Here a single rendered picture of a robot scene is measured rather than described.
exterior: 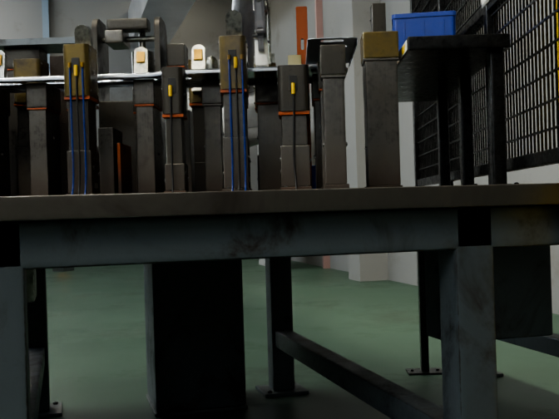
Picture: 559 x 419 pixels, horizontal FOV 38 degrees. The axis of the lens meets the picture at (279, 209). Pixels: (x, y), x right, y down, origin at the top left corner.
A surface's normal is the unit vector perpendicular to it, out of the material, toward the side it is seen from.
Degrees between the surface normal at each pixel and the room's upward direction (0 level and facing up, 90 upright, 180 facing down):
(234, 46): 90
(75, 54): 90
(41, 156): 90
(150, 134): 90
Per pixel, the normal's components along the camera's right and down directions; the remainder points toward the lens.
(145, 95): -0.02, 0.00
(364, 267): 0.25, 0.00
